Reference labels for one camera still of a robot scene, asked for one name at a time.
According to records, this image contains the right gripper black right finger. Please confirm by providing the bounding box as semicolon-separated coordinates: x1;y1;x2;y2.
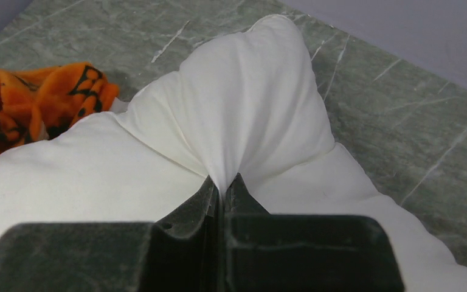
223;175;405;291

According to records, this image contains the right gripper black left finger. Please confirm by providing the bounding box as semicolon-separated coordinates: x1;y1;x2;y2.
0;179;218;291

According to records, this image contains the white pillow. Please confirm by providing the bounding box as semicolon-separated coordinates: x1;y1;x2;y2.
0;14;467;291

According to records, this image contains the orange patterned pillowcase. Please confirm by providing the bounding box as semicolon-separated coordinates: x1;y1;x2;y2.
0;62;119;154

